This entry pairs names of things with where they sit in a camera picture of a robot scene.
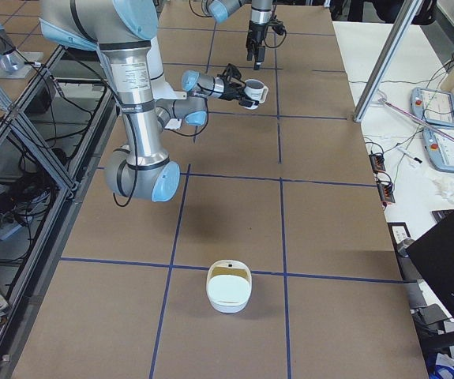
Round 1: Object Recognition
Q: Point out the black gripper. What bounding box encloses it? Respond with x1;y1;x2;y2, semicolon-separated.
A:
221;78;259;109
246;21;266;70

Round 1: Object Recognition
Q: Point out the white ribbed mug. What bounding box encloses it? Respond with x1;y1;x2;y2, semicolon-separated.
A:
244;79;268;110

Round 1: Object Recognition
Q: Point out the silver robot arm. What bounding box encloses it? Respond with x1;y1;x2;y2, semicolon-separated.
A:
188;0;279;70
39;1;259;202

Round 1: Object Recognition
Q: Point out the upper orange power strip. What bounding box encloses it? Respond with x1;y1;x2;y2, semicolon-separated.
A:
369;153;386;173

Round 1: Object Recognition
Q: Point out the orange power strip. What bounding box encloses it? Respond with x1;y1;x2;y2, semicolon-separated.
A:
376;179;396;206
369;153;386;173

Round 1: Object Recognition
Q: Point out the black marker pen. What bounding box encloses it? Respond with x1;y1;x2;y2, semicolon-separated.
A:
396;145;422;164

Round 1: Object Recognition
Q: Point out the lower orange power strip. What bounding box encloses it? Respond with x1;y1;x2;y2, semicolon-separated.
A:
376;179;396;206

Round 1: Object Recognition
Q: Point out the white bin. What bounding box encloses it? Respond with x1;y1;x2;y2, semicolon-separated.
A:
205;260;252;313

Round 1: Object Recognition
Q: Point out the upper teach pendant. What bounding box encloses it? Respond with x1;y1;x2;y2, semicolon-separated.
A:
411;87;454;127

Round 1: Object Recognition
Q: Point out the teach pendant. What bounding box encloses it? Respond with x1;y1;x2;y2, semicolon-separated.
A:
411;87;454;127
422;128;454;174

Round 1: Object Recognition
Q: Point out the lower teach pendant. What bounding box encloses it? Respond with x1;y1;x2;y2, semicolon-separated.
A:
422;128;454;174

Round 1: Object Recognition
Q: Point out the crumpled white tissue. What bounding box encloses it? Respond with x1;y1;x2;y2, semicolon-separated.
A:
432;178;454;205

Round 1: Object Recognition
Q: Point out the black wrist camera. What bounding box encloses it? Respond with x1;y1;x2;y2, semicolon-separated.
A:
220;63;242;82
271;18;287;36

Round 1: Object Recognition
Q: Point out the aluminium frame post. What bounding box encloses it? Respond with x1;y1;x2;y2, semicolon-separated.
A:
353;0;423;123

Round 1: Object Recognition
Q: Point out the aluminium frame rack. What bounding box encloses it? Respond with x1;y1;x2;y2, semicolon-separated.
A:
0;47;117;378

